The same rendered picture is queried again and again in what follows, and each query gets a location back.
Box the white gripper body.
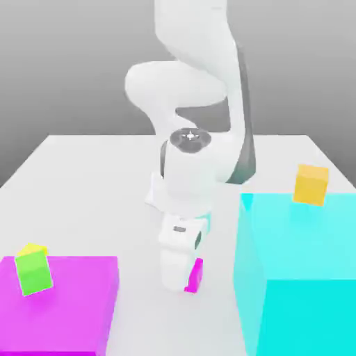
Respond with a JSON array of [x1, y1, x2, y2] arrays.
[[160, 248, 200, 292]]

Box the small magenta cube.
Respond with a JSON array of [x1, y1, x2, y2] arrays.
[[184, 257, 204, 295]]

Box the small green cube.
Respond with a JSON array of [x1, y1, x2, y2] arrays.
[[14, 249, 54, 298]]

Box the small yellow cube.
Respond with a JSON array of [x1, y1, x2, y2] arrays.
[[17, 243, 49, 257]]

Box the small orange cube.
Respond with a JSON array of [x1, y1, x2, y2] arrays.
[[292, 163, 330, 207]]

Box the large magenta box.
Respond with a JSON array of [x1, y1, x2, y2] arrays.
[[0, 254, 121, 356]]

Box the large cyan box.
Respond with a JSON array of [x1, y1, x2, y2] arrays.
[[232, 191, 356, 356]]

